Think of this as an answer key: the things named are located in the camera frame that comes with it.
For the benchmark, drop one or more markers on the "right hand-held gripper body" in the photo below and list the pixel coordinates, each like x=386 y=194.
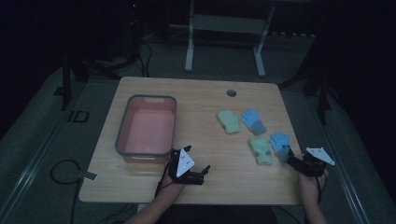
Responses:
x=314 y=161

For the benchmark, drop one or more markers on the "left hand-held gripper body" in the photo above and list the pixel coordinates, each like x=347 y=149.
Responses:
x=183 y=165

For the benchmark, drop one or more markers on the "blue glove with dots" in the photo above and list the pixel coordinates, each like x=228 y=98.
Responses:
x=279 y=141

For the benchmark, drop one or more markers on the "green mitten with dots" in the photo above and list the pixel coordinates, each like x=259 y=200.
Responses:
x=261 y=152

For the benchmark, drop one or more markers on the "pink plastic bin grey rim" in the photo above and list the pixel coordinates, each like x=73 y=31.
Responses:
x=149 y=127

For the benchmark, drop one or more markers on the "plain green mitten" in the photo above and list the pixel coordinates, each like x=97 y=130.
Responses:
x=229 y=122

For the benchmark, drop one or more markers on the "blue glove grey cuff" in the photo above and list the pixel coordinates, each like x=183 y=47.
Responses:
x=252 y=119

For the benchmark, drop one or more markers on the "person's right hand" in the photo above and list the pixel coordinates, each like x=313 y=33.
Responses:
x=311 y=185

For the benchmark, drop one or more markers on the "person's left hand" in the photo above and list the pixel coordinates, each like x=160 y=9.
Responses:
x=172 y=186

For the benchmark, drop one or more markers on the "person's dark clothing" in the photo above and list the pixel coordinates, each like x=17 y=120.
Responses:
x=218 y=214

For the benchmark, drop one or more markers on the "black stand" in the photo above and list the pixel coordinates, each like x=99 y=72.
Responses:
x=317 y=84
x=77 y=67

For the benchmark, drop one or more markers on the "white metal desk frame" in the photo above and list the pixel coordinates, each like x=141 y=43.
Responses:
x=227 y=23

